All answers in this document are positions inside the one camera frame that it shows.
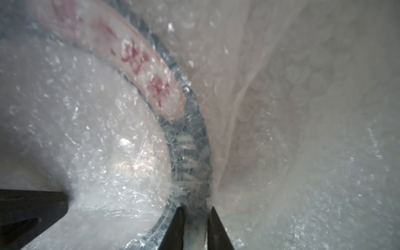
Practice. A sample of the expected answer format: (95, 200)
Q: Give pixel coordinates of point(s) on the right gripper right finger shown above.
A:
(217, 237)

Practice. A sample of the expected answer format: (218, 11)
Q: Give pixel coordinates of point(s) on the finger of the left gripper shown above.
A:
(26, 214)

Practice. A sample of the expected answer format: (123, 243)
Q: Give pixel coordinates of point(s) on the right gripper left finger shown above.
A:
(174, 236)

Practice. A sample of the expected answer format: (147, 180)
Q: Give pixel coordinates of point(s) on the green rimmed plate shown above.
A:
(72, 121)

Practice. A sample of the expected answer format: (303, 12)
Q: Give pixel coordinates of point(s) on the bubble wrap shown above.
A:
(300, 101)

